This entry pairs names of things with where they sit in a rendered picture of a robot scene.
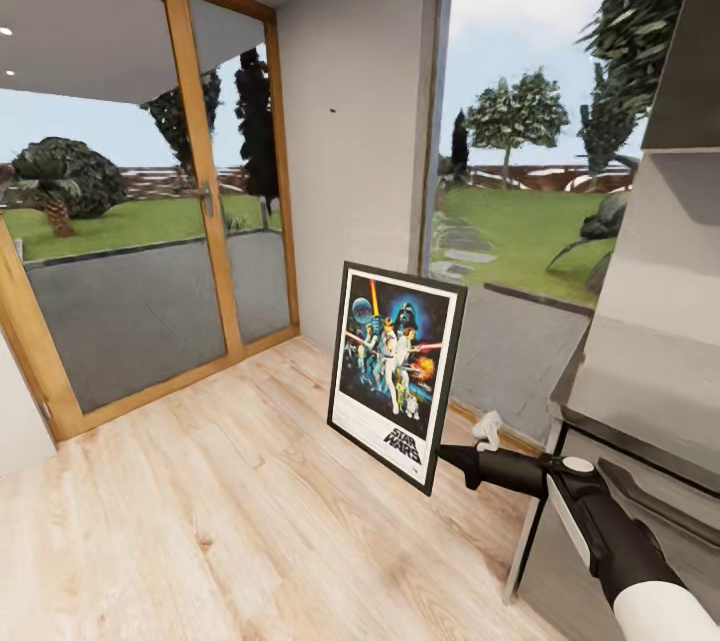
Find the door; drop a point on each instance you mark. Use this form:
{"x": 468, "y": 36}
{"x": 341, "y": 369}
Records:
{"x": 146, "y": 237}

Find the dishwasher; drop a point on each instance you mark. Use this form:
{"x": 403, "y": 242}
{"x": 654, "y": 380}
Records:
{"x": 683, "y": 515}

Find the poster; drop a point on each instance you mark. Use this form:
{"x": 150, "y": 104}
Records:
{"x": 396, "y": 343}

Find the cabinet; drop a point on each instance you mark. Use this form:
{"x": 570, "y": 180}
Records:
{"x": 686, "y": 111}

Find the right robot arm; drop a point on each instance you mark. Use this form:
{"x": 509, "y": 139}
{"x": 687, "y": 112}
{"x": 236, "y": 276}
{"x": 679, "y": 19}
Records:
{"x": 648, "y": 599}

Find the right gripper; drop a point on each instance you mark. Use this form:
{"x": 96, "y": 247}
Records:
{"x": 495, "y": 467}

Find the fixed window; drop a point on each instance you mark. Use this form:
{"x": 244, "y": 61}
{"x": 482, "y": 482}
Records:
{"x": 537, "y": 113}

